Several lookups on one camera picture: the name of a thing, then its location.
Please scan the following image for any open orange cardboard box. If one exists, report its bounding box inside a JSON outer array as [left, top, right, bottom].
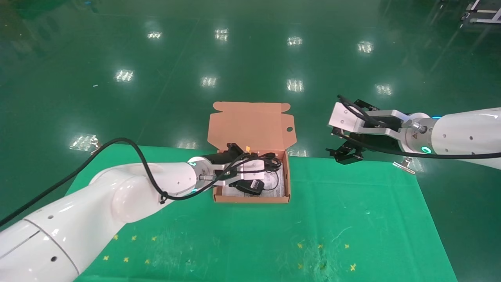
[[207, 102, 296, 204]]

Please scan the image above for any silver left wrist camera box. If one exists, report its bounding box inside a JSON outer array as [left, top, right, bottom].
[[213, 157, 266, 187]]

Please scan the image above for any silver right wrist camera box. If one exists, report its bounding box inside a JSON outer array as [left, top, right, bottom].
[[328, 102, 412, 142]]

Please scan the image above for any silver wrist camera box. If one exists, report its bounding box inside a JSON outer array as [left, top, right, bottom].
[[213, 157, 266, 187], [328, 102, 412, 142]]

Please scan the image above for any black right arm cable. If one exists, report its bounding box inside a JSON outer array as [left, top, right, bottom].
[[336, 94, 501, 161]]

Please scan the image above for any black data cable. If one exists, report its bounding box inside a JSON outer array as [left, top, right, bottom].
[[250, 152, 283, 174]]

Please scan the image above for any white printed instruction sheet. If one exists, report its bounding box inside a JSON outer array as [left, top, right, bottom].
[[222, 161, 285, 197]]

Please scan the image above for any black USB cable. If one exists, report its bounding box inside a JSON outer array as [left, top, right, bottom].
[[236, 172, 281, 196]]

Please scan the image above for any white metal cart frame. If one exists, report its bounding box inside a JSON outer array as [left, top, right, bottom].
[[461, 0, 501, 25]]

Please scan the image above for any green table mat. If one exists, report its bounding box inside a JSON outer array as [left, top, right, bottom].
[[65, 144, 458, 282]]

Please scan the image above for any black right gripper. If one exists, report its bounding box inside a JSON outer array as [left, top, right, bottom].
[[325, 99, 400, 165]]

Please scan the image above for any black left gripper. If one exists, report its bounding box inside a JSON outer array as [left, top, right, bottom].
[[204, 143, 283, 174]]

